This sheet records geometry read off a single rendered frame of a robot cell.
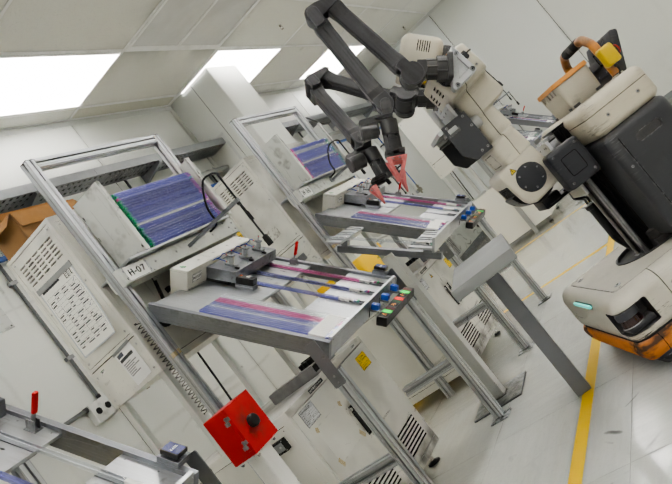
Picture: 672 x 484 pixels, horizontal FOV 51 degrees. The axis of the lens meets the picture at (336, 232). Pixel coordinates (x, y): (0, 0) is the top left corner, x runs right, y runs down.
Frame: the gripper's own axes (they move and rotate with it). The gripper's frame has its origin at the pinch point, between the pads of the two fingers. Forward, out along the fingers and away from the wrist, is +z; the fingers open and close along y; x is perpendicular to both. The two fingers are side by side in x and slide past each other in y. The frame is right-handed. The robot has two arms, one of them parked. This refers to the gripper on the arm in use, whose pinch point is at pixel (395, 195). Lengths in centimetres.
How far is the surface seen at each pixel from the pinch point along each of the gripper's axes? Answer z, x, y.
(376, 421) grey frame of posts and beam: 64, 16, 46
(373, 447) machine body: 77, -28, 48
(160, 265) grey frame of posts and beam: -21, -22, 87
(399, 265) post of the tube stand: 19, -61, -2
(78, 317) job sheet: -19, -29, 124
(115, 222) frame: -42, -17, 95
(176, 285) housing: -12, -27, 86
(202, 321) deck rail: 8, -4, 82
